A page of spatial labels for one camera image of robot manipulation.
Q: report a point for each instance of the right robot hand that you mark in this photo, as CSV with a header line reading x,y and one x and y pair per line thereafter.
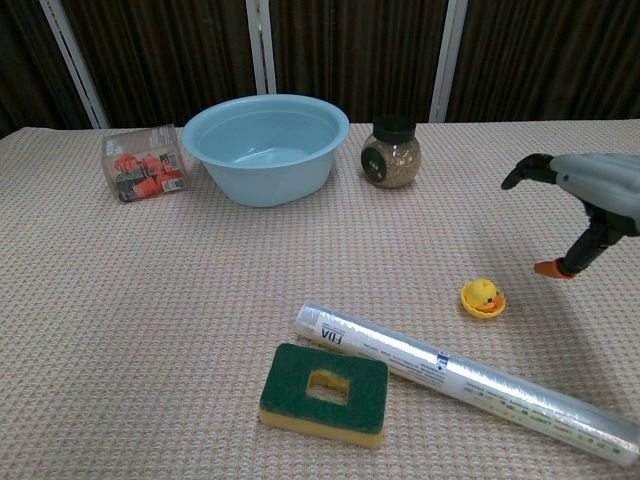
x,y
600,185

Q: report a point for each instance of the small orange toy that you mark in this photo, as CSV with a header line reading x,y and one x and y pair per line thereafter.
x,y
481,292

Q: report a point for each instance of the yellow round cap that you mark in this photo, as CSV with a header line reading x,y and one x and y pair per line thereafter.
x,y
482,315

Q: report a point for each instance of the glass spice jar black lid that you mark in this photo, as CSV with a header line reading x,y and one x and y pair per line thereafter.
x,y
392,160

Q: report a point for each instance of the clear cling film roll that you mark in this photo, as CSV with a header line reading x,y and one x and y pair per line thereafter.
x,y
450,370

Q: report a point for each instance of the dark pleated curtain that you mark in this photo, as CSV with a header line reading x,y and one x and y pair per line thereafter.
x,y
350,50

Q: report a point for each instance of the light blue plastic bowl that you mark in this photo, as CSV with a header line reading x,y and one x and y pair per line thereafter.
x,y
270,180

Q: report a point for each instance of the green and yellow sponge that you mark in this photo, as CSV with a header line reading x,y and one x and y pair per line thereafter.
x,y
290,390

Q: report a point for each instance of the clear box with orange items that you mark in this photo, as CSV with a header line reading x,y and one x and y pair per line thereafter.
x,y
145,170

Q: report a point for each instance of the beige woven tablecloth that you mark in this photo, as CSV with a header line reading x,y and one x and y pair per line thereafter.
x,y
150,300

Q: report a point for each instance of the white metal frame post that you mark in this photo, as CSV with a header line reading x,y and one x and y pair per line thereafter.
x,y
449,60
262,45
75,65

